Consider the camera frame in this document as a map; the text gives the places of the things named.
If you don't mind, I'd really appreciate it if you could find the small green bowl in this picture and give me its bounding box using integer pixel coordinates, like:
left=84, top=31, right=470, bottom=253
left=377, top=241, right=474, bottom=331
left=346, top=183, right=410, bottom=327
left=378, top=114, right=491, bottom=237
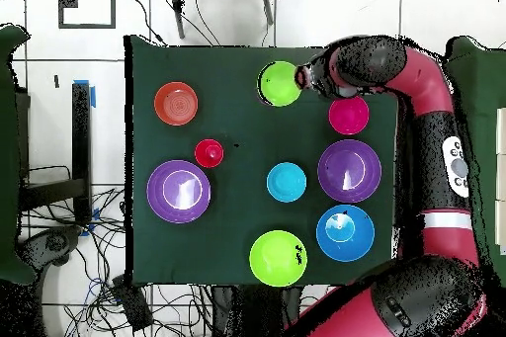
left=256, top=60, right=303, bottom=108

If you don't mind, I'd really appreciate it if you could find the red cup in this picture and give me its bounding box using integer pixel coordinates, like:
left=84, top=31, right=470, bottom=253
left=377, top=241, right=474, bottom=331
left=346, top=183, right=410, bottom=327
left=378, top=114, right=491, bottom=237
left=194, top=138, right=225, bottom=169

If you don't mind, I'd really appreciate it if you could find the pink bowl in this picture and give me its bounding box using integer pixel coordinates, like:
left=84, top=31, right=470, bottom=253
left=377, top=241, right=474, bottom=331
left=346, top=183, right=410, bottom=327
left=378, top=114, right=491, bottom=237
left=327, top=95, right=371, bottom=136

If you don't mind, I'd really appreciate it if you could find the dark green tablecloth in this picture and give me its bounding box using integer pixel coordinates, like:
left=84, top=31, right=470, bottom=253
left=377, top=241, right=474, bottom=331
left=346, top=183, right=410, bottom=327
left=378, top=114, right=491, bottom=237
left=124, top=35, right=398, bottom=287

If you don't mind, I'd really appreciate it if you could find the wide purple bowl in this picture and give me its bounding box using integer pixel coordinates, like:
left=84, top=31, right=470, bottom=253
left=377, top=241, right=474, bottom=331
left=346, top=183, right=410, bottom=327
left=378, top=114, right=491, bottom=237
left=316, top=138, right=383, bottom=205
left=146, top=159, right=211, bottom=224

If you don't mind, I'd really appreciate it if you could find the small blue bowl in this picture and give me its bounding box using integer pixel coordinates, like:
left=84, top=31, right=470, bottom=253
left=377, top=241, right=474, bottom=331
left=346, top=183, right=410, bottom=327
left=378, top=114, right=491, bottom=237
left=266, top=161, right=308, bottom=204

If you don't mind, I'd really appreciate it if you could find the orange bowl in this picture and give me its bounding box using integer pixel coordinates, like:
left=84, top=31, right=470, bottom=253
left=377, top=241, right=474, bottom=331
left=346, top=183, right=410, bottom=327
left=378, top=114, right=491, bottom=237
left=153, top=81, right=200, bottom=127

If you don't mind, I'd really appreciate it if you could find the large blue bowl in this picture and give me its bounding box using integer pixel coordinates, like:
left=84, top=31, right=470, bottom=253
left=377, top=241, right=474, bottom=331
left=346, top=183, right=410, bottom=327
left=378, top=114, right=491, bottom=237
left=315, top=204, right=376, bottom=263

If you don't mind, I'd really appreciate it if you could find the green cloth covered table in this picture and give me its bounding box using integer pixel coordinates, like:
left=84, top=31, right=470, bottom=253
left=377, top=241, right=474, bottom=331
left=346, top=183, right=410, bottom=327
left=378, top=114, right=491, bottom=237
left=0, top=24, right=37, bottom=287
left=444, top=36, right=506, bottom=291

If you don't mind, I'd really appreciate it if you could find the large green bowl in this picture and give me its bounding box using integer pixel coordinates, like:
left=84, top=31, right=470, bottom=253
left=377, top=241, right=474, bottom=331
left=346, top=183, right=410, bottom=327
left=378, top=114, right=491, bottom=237
left=248, top=229, right=308, bottom=288

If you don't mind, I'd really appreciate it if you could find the black metal stand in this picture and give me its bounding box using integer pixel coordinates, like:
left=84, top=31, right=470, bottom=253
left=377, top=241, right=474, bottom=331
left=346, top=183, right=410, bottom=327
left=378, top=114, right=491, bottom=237
left=17, top=82, right=93, bottom=225

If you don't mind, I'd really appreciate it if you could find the black power strip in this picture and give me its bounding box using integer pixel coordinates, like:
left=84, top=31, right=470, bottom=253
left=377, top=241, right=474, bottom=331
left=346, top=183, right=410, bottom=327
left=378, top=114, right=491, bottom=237
left=110, top=275, right=154, bottom=332

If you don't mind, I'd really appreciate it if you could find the black grey machine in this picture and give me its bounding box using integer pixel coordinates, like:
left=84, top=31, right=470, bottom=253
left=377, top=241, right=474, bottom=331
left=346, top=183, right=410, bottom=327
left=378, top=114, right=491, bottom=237
left=17, top=225, right=84, bottom=287

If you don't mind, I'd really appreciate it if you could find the thin black floor cable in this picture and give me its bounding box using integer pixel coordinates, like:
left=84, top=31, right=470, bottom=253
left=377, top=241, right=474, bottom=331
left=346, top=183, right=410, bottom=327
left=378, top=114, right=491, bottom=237
left=126, top=0, right=166, bottom=46

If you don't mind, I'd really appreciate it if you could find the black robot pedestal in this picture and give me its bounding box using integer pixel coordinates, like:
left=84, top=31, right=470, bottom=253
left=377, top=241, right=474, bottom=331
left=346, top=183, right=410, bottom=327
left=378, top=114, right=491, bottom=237
left=211, top=285, right=305, bottom=337

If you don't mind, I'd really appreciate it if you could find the grey cable bundle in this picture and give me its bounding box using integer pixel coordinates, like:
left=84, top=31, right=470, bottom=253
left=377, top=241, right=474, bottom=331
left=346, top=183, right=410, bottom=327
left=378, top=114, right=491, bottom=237
left=19, top=164, right=214, bottom=337

